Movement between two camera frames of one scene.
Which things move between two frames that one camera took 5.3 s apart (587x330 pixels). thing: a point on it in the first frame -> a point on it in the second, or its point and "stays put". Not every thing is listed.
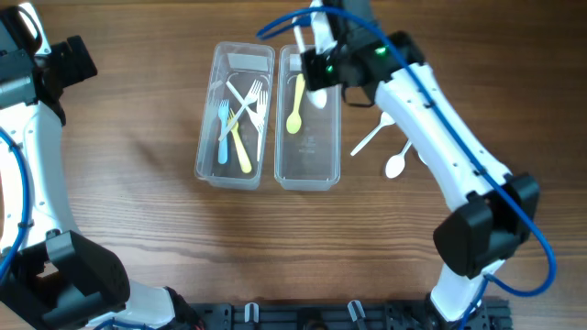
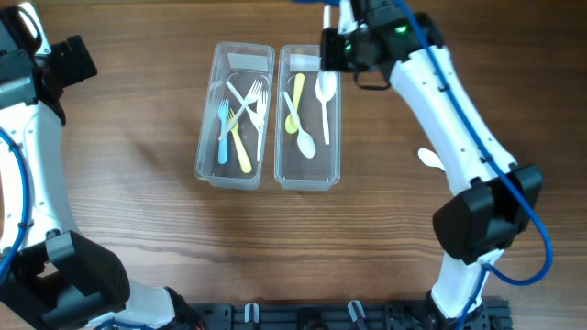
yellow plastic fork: [241, 150] stays put
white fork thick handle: [223, 145] stays put
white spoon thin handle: [317, 97] -> [304, 141]
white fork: [260, 118] stays put
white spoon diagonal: [385, 120] -> [325, 86]
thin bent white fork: [249, 110] stays put
